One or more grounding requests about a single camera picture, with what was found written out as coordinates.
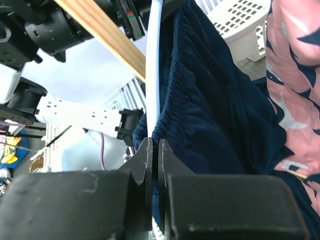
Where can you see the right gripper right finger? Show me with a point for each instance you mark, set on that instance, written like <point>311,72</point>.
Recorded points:
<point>224,206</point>

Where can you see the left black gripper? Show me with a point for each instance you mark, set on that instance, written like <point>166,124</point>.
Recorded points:
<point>131,15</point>

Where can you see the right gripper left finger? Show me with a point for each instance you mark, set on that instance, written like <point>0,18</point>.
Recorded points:
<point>82,205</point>

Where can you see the light blue plastic hanger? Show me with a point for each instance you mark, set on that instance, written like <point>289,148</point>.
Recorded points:
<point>153,99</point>

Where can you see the navy blue shorts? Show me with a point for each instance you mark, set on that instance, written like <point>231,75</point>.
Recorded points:
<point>215,118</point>

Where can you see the pink shark print shorts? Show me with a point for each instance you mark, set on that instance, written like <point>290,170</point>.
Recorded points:
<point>293,84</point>

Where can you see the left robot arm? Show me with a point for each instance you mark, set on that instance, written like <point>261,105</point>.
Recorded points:
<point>32,91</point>

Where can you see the white laundry basket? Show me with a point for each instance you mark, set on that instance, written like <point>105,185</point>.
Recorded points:
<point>241,23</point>

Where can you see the wooden clothes rack frame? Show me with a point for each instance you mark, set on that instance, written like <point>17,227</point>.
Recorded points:
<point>90,16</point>

